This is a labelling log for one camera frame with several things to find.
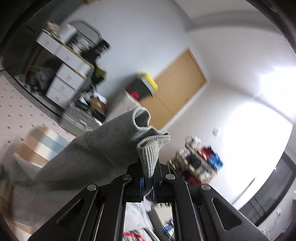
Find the grey folding chair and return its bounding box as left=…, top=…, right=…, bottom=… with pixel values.
left=69, top=20, right=102, bottom=48

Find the yellow lidded box stack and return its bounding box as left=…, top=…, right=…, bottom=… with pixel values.
left=125, top=72, right=159, bottom=102

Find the wooden door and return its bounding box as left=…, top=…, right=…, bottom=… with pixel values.
left=140, top=49, right=207, bottom=129

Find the wooden shoe rack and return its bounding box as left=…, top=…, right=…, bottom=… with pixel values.
left=167, top=136, right=223, bottom=186

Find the white wall switch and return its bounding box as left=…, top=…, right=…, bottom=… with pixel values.
left=212, top=128, right=219, bottom=137

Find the plaid bed sheet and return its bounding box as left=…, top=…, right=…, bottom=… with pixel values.
left=14, top=126, right=70, bottom=167

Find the white drawer desk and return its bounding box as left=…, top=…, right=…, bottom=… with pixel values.
left=36, top=31, right=94, bottom=109

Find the grey hoodie with red print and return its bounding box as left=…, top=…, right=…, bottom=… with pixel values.
left=10, top=108, right=170, bottom=227

